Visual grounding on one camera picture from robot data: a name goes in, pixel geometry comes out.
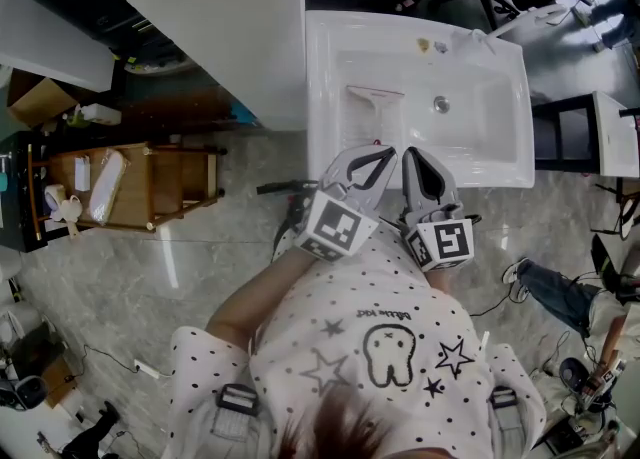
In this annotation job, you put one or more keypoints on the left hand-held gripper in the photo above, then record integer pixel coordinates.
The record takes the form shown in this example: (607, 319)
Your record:
(335, 227)

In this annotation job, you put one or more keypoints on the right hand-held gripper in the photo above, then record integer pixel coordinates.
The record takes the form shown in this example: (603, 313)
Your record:
(450, 242)

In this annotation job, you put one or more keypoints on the red and white squeegee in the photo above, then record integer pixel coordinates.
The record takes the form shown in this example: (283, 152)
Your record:
(375, 97)

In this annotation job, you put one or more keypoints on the white sink basin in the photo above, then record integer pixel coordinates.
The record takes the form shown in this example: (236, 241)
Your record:
(480, 112)

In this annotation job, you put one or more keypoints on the person's right forearm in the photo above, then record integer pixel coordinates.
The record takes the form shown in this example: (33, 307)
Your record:
(440, 281)

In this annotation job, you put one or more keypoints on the person's left forearm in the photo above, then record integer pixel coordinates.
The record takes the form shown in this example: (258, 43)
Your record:
(260, 297)

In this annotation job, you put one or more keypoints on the person's spotted white shirt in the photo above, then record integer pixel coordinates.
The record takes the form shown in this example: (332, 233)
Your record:
(360, 287)

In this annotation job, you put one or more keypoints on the teal plastic bag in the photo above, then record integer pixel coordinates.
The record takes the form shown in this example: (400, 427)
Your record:
(245, 116)

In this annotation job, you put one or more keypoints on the black basin stand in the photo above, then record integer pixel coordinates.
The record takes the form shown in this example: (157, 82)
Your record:
(565, 132)

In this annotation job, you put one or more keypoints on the white curved faucet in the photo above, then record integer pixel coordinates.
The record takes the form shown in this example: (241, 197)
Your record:
(520, 22)

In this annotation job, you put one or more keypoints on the black basin tap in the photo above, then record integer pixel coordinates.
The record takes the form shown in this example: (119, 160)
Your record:
(630, 112)

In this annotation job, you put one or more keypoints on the wooden trolley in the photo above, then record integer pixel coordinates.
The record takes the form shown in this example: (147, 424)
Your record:
(140, 182)

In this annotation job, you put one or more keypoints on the white oblong packet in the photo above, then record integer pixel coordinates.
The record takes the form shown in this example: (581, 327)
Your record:
(107, 187)

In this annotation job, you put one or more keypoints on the white soap bottle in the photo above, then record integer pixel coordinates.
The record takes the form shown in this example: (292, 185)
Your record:
(101, 114)

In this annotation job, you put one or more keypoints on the small white box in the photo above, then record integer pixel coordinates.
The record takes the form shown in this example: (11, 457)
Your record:
(82, 173)

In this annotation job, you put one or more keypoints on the small white extension socket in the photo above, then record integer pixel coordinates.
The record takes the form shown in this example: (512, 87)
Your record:
(150, 368)

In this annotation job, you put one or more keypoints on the wooden tag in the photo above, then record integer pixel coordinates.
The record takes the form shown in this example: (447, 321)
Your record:
(73, 229)

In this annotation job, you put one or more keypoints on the green bottle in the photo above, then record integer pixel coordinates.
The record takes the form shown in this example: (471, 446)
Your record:
(75, 117)

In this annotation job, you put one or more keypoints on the white ceramic teapot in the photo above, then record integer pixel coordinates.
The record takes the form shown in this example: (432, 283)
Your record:
(69, 208)

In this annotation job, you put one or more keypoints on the white tape roll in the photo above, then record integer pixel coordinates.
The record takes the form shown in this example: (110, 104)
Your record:
(54, 198)

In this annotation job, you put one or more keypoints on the large black cabinet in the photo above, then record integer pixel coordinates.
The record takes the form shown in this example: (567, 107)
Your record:
(90, 12)

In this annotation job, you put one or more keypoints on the cardboard box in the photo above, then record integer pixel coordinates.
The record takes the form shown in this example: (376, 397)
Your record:
(60, 379)
(40, 99)

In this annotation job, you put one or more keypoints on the white desk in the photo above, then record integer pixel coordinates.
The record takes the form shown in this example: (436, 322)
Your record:
(50, 42)

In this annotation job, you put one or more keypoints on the black side table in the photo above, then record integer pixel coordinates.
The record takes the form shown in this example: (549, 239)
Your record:
(15, 217)

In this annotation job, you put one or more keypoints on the teal cup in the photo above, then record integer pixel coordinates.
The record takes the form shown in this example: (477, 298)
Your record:
(3, 182)

